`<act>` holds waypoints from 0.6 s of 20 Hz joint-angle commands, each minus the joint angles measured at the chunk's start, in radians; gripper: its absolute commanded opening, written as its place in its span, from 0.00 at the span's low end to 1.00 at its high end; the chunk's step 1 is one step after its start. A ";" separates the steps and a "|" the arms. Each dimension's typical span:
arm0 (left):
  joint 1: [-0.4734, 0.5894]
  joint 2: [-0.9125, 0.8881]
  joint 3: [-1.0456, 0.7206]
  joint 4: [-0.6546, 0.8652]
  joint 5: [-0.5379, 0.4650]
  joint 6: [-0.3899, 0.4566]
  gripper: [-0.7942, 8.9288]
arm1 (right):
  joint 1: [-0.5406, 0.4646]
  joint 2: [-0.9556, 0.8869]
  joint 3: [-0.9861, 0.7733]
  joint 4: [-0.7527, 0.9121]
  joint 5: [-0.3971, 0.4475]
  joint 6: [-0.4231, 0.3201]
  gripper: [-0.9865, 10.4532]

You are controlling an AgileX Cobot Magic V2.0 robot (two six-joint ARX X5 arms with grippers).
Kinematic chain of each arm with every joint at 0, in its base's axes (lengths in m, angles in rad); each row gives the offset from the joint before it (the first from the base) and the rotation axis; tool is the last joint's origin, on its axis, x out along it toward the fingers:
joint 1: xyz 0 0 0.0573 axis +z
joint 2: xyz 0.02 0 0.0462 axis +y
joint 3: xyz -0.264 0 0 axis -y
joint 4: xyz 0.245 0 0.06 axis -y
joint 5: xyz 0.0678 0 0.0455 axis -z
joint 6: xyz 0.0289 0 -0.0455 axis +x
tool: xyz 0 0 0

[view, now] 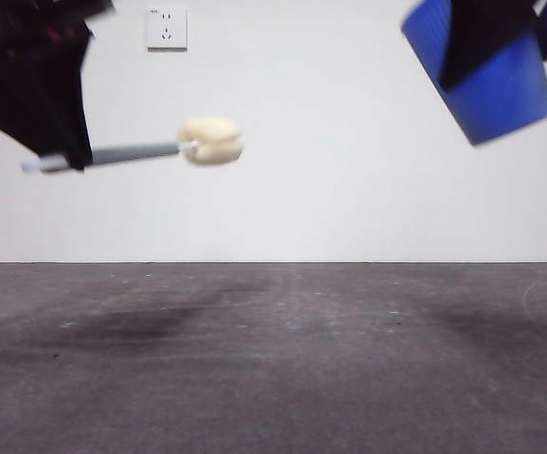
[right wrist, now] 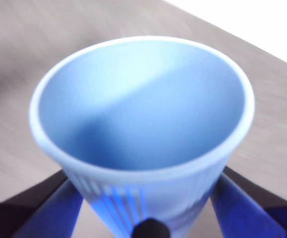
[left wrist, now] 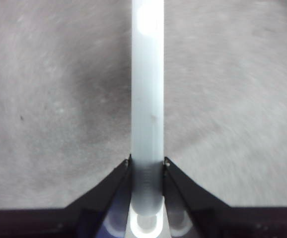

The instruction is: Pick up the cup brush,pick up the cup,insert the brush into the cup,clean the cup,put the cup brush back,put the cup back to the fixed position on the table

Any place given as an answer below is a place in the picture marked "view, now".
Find blue ribbed plastic cup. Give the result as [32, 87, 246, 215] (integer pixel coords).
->
[400, 0, 547, 147]

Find grey-handled sponge cup brush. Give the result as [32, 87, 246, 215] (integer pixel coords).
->
[21, 116, 245, 174]

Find white wall socket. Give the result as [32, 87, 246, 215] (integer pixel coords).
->
[146, 7, 188, 51]

